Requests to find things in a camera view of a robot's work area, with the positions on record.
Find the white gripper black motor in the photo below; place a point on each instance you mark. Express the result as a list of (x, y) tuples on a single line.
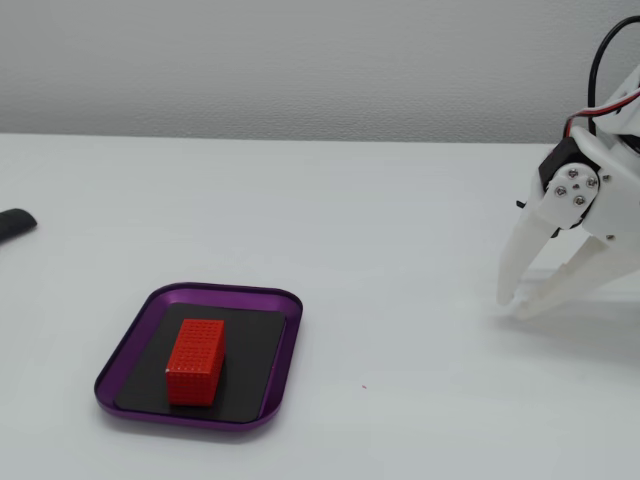
[(570, 192)]

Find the red perforated cube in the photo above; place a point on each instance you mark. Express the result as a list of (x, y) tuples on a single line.
[(195, 360)]

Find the black tray liner mat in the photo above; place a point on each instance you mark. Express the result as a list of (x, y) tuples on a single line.
[(250, 350)]

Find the purple metal tray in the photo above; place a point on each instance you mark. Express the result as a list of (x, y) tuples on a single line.
[(225, 294)]

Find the black cylindrical object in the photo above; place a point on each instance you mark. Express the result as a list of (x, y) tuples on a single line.
[(15, 222)]

